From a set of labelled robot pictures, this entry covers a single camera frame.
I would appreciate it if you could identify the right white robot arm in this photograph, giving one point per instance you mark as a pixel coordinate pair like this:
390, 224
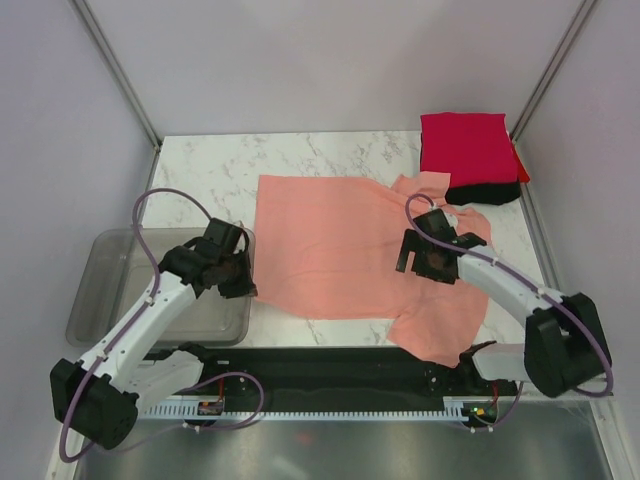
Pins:
564, 348

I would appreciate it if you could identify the folded black t shirt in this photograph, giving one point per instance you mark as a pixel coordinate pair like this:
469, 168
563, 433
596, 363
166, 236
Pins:
488, 194

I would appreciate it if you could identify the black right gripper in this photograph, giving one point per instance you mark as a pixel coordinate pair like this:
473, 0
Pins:
412, 242

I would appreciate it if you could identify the white slotted cable duct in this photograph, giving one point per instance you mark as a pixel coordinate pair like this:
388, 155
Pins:
318, 407

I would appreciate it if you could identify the clear grey plastic bin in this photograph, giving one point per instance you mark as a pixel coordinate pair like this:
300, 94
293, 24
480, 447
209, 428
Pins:
115, 276

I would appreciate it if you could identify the aluminium front rail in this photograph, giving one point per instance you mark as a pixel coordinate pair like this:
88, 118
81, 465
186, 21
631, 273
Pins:
556, 379

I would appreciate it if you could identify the folded red t shirt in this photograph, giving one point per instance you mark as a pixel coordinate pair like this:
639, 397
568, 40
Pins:
523, 175

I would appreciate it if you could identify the folded crimson t shirt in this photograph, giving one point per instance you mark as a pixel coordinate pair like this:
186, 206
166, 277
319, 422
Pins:
473, 148

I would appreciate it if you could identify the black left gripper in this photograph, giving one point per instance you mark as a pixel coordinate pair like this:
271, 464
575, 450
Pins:
245, 287

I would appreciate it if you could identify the aluminium corner post left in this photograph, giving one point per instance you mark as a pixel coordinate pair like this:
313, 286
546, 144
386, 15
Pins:
90, 22

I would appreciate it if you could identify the salmon pink t shirt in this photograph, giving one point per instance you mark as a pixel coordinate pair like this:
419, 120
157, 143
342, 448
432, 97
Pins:
327, 248

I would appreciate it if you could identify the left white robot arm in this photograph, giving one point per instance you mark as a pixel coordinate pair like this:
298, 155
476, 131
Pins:
101, 395

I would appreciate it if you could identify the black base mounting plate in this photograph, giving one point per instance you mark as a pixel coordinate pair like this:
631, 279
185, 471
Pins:
338, 371

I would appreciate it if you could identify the aluminium corner post right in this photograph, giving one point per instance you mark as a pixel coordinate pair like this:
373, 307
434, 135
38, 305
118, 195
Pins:
565, 45

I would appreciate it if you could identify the aluminium corner post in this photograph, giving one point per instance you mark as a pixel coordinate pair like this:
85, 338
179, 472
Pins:
90, 22
565, 45

